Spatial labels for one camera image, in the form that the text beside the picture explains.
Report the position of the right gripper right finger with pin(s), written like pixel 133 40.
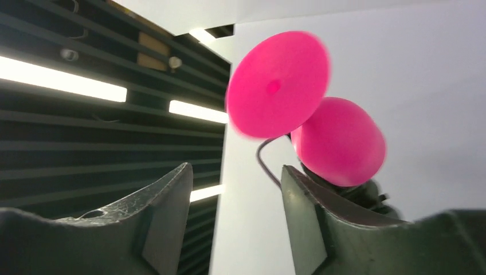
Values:
pixel 331 235

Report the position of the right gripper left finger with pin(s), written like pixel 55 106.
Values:
pixel 141 233

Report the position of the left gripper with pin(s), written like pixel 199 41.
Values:
pixel 367 195

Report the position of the pink wine glass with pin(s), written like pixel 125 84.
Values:
pixel 279 88

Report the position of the ceiling light strip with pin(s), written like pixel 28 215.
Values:
pixel 207 192
pixel 198 112
pixel 23 72

